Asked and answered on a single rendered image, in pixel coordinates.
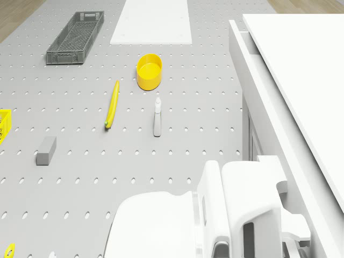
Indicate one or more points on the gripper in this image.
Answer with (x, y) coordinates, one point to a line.
(295, 225)

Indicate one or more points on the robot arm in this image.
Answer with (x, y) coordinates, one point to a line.
(153, 228)

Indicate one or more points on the white cabinet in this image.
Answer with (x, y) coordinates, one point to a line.
(303, 80)

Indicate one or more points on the small white bottle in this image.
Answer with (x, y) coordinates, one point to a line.
(157, 123)

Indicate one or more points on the yellow bowl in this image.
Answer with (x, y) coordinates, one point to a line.
(149, 79)

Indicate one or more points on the banana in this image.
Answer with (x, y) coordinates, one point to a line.
(113, 104)

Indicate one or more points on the white board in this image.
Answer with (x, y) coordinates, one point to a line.
(151, 24)

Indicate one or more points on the grey cube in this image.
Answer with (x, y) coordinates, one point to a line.
(45, 151)

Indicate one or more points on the yellow box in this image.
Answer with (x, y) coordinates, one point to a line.
(12, 246)

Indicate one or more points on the dark grey basket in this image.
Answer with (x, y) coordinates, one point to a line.
(64, 57)

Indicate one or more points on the yellow basket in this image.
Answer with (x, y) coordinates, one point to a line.
(4, 126)

